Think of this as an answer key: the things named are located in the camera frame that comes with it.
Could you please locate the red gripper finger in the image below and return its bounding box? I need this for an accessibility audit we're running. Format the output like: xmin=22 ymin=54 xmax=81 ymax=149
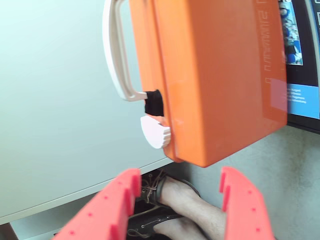
xmin=219 ymin=166 xmax=276 ymax=240
xmin=52 ymin=167 xmax=143 ymax=240

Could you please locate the orange plastic case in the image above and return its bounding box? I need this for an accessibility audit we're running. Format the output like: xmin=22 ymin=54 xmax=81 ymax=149
xmin=128 ymin=0 xmax=290 ymax=168

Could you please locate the white case handle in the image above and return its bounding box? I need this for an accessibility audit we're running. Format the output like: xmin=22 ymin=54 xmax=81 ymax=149
xmin=101 ymin=0 xmax=148 ymax=103

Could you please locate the black and blue cardboard box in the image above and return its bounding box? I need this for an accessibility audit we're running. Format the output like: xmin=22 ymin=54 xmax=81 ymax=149
xmin=277 ymin=0 xmax=320 ymax=133

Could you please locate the black laced shoe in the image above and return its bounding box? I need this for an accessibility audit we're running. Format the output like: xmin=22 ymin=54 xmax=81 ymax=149
xmin=126 ymin=207 xmax=210 ymax=240

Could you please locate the bare human leg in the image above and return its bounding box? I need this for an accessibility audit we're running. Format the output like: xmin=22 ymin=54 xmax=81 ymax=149
xmin=153 ymin=216 xmax=227 ymax=240
xmin=159 ymin=174 xmax=226 ymax=221

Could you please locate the brown laced shoe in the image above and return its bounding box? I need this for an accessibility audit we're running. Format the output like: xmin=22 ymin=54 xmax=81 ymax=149
xmin=134 ymin=169 xmax=201 ymax=208

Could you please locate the wooden table leg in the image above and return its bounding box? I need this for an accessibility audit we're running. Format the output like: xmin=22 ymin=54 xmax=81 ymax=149
xmin=0 ymin=221 xmax=21 ymax=240

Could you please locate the white round case latch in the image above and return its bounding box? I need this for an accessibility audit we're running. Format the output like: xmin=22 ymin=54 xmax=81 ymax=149
xmin=140 ymin=115 xmax=172 ymax=150

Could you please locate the black tape patch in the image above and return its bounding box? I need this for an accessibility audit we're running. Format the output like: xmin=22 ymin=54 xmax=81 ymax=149
xmin=143 ymin=88 xmax=165 ymax=118

